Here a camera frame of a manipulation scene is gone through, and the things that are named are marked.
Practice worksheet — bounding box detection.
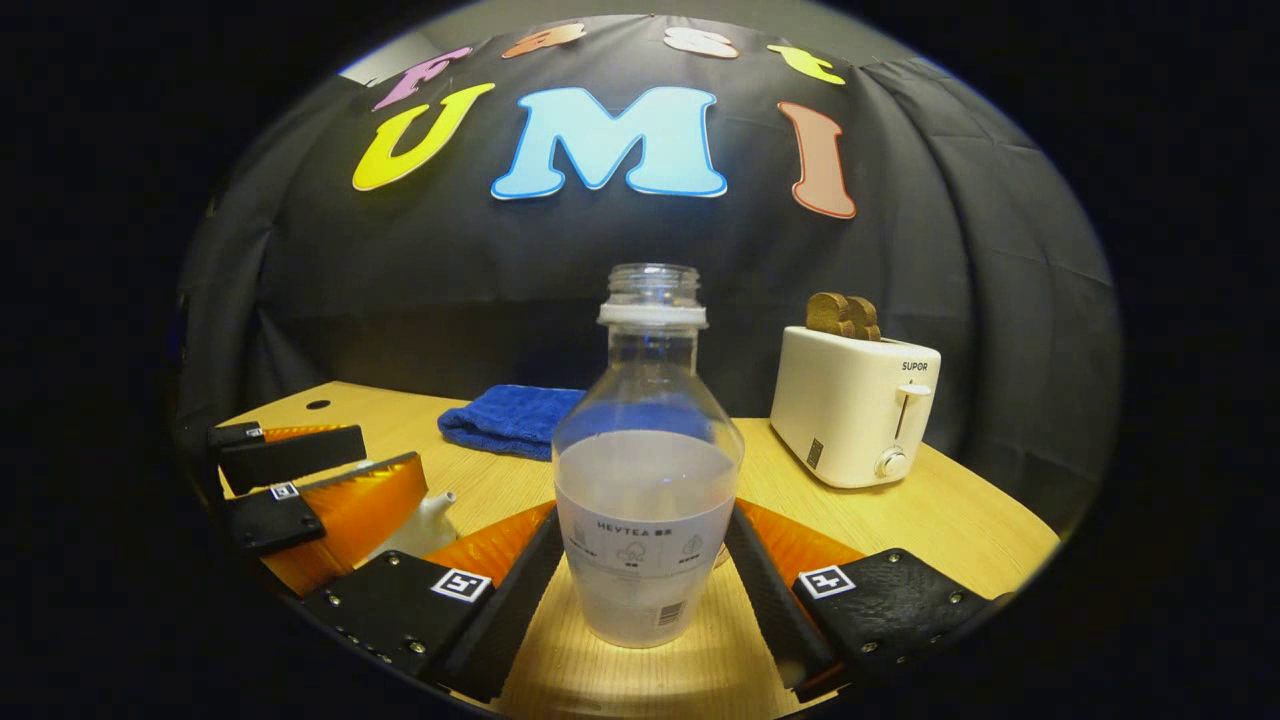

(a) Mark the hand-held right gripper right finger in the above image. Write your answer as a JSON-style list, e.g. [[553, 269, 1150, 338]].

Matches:
[[722, 498, 1016, 701]]

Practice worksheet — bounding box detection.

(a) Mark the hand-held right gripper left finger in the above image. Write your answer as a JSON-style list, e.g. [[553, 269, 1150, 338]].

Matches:
[[300, 503, 566, 704]]

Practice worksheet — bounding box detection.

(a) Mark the white teacup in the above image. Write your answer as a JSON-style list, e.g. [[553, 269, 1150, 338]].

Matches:
[[362, 489, 461, 568]]

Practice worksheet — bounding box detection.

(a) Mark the clear plastic water bottle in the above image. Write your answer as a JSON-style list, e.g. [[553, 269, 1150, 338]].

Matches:
[[551, 263, 746, 649]]

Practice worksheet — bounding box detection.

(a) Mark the blue towel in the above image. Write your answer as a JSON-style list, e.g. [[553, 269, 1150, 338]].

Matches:
[[437, 384, 586, 462]]

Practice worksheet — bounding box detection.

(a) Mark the white toaster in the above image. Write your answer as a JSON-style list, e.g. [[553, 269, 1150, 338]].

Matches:
[[769, 325, 942, 490]]

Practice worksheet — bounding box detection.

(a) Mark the black backdrop cloth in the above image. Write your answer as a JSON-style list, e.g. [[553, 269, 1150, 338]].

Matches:
[[175, 15, 1121, 541]]

